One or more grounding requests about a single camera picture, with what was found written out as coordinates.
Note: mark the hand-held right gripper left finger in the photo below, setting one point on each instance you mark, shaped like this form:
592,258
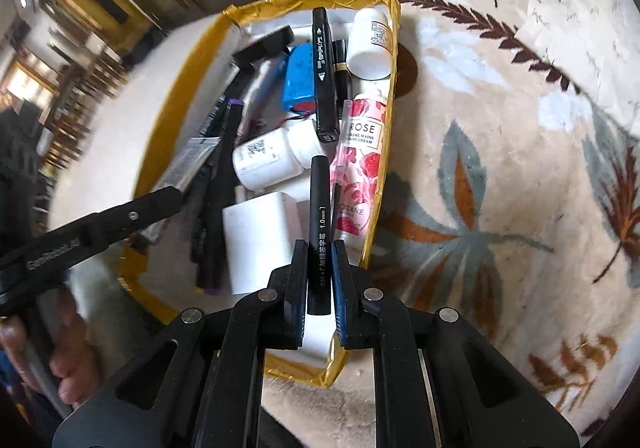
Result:
300,288

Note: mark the grey cosmetic tube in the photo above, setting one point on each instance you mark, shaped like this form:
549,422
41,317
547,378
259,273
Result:
192,157

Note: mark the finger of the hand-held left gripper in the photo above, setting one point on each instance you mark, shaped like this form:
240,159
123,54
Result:
135,213

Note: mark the white charger block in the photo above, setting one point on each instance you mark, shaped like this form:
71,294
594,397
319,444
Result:
260,238

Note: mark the clear plastic pen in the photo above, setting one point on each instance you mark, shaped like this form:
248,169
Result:
265,82

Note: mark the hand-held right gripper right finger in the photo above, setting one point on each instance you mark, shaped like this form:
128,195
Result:
340,288

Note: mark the black marker blue caps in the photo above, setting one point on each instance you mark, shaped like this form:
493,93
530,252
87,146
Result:
324,77

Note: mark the white bottle red label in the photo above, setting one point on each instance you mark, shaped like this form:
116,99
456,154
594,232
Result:
367,47

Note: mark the rose print hand cream tube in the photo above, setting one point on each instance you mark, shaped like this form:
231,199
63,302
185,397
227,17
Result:
362,162

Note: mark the white bottle green leaf label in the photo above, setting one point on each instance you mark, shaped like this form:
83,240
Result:
270,157

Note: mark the black lipstick gold band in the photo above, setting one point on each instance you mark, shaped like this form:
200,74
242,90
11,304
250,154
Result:
341,77

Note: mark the long black pen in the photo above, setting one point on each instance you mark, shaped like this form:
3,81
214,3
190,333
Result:
320,228

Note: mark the person's left hand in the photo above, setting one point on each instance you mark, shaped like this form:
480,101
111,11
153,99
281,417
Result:
70,363

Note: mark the white foam box yellow tape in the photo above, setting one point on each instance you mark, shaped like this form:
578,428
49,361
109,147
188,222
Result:
300,1

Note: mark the beige leaf print blanket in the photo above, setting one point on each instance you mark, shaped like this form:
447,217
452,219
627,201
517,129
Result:
475,152

